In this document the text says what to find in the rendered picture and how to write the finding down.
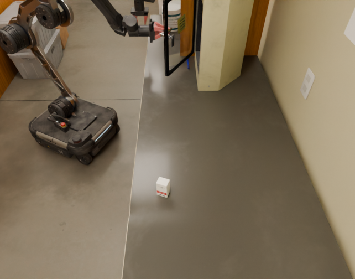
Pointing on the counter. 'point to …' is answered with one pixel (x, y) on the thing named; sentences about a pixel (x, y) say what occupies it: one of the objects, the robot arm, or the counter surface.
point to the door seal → (168, 39)
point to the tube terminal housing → (222, 42)
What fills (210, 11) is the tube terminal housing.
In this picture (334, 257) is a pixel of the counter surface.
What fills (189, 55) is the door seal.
